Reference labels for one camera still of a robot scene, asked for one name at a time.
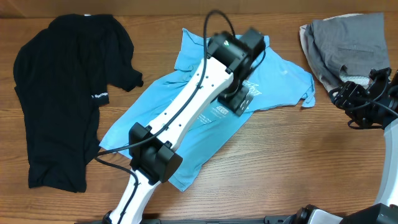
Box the light blue t-shirt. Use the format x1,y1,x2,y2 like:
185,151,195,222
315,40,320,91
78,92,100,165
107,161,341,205
100,29,315,192

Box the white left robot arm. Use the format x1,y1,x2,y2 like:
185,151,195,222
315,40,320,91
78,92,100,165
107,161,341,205
102,28,266,223

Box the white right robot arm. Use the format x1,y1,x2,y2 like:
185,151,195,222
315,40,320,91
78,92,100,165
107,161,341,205
284,67,397,224

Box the white folded garment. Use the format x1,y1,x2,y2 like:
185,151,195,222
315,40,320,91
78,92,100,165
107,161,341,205
299,24,370,92

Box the grey folded shorts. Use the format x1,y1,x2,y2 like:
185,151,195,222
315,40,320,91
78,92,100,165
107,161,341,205
306,12,390,79

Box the black t-shirt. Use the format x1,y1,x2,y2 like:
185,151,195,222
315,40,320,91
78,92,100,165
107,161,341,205
13,14,143,192

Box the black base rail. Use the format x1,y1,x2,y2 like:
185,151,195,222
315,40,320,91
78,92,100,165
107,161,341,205
74,215,293,224

